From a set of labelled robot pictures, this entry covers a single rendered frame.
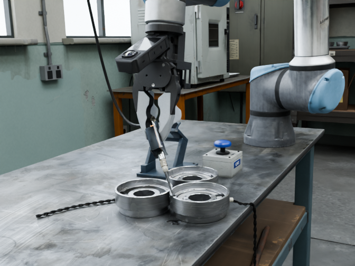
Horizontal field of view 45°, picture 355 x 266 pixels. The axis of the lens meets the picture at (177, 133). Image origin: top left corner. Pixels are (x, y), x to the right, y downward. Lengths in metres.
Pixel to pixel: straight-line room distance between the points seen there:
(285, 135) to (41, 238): 0.77
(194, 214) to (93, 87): 2.46
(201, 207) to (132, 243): 0.13
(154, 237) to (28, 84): 2.09
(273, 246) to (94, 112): 2.15
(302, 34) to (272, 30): 3.46
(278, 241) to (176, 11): 0.72
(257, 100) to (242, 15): 3.51
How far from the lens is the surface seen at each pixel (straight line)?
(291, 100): 1.17
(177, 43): 0.83
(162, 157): 0.77
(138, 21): 3.26
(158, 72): 0.79
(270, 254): 1.19
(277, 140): 1.23
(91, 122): 3.11
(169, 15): 0.79
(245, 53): 4.70
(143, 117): 0.81
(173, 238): 0.68
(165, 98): 0.78
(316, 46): 1.15
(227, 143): 0.97
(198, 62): 3.02
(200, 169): 0.90
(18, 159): 2.67
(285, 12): 4.58
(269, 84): 1.21
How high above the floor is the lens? 1.09
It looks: 12 degrees down
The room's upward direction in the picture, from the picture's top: 2 degrees counter-clockwise
